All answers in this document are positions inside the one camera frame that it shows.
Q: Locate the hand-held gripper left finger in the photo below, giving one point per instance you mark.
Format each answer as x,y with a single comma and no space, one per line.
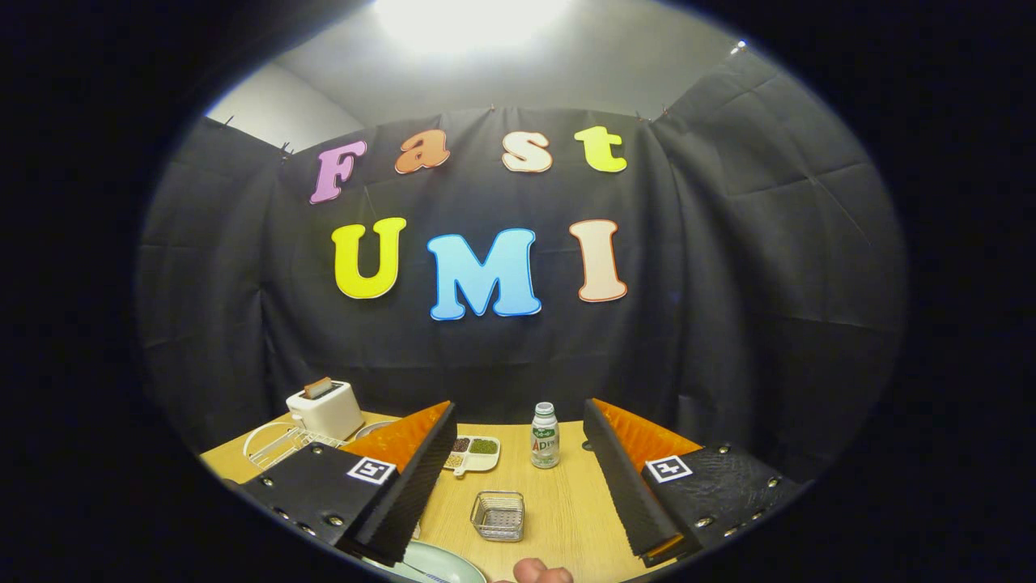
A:
413,494

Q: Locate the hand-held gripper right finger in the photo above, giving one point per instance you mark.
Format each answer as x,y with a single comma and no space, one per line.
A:
627,486

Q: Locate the pale green plate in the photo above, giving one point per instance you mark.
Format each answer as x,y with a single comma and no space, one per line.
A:
437,563

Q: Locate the beige plate with meat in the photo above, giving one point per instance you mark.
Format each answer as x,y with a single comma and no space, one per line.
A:
371,427

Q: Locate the pile of yellow soybeans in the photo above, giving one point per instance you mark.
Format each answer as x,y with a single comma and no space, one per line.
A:
454,461

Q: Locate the white divided tray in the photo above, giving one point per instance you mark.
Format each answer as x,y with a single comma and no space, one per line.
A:
481,461

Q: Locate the pile of green beans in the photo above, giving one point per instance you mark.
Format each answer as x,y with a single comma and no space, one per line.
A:
484,446

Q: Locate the white green label bottle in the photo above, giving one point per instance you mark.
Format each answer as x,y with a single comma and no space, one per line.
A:
545,441

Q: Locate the white toaster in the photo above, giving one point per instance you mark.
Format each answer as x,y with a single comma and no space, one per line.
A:
332,413

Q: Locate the brown toast slice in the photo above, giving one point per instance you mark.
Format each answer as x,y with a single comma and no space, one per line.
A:
318,387

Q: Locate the black backdrop cloth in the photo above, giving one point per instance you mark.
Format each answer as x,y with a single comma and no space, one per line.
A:
688,283

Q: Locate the bright ceiling light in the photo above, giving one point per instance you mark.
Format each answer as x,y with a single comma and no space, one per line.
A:
469,20

